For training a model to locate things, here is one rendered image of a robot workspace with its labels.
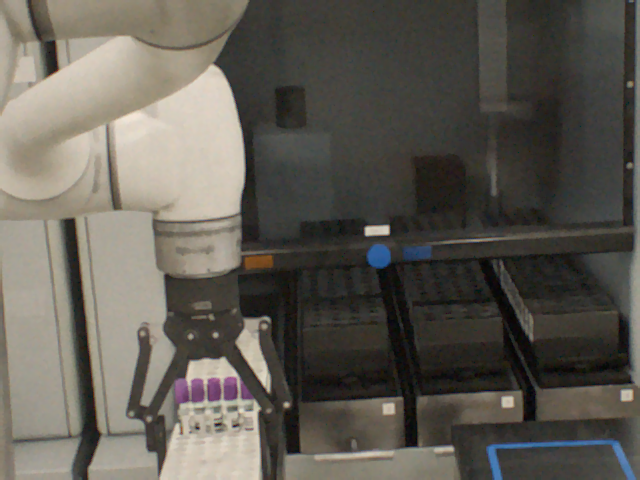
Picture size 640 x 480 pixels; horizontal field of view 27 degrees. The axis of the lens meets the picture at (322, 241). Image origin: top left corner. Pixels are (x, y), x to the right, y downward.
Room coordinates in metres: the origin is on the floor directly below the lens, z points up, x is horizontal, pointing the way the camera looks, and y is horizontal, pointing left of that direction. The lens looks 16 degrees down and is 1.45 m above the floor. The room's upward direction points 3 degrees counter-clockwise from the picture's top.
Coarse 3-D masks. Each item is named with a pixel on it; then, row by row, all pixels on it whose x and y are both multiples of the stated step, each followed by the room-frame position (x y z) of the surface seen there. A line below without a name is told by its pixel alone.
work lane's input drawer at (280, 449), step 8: (280, 360) 1.72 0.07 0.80; (272, 384) 1.60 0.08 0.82; (272, 392) 1.57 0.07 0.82; (280, 416) 1.52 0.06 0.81; (176, 424) 1.52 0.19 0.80; (280, 424) 1.50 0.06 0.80; (280, 432) 1.47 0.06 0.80; (280, 440) 1.45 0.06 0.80; (272, 448) 1.40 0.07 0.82; (280, 448) 1.43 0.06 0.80; (272, 456) 1.38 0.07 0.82; (280, 456) 1.40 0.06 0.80; (272, 464) 1.36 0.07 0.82; (280, 464) 1.38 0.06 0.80; (272, 472) 1.34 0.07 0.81; (280, 472) 1.36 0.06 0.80
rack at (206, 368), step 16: (240, 336) 1.66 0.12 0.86; (256, 352) 1.60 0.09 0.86; (192, 368) 1.55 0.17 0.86; (208, 368) 1.55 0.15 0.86; (224, 368) 1.55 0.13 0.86; (256, 368) 1.54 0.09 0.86; (240, 400) 1.44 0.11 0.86; (192, 416) 1.40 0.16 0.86; (208, 416) 1.40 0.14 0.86; (224, 416) 1.40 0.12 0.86; (240, 416) 1.40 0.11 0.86; (256, 416) 1.40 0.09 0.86
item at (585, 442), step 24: (456, 432) 1.41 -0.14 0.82; (480, 432) 1.41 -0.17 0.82; (504, 432) 1.40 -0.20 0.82; (528, 432) 1.40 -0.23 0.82; (552, 432) 1.40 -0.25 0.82; (576, 432) 1.39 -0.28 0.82; (600, 432) 1.39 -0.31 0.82; (624, 432) 1.39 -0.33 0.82; (456, 456) 1.35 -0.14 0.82; (480, 456) 1.34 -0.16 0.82; (504, 456) 1.34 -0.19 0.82; (528, 456) 1.34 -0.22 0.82; (552, 456) 1.33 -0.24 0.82; (576, 456) 1.33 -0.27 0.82; (600, 456) 1.33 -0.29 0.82; (624, 456) 1.32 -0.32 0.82
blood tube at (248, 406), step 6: (240, 384) 1.35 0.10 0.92; (246, 390) 1.34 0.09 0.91; (246, 396) 1.34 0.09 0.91; (246, 402) 1.34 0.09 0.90; (252, 402) 1.35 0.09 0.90; (246, 408) 1.34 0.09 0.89; (252, 408) 1.34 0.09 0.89; (246, 414) 1.34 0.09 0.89; (252, 414) 1.34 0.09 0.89; (246, 420) 1.34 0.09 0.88; (252, 420) 1.34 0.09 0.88; (246, 426) 1.34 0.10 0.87; (252, 426) 1.34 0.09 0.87
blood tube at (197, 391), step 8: (192, 384) 1.35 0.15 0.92; (200, 384) 1.35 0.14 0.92; (192, 392) 1.35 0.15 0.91; (200, 392) 1.34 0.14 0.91; (192, 400) 1.34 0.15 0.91; (200, 400) 1.34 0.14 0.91; (200, 408) 1.34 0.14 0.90; (200, 416) 1.34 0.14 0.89; (200, 424) 1.34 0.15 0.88; (200, 432) 1.34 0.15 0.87
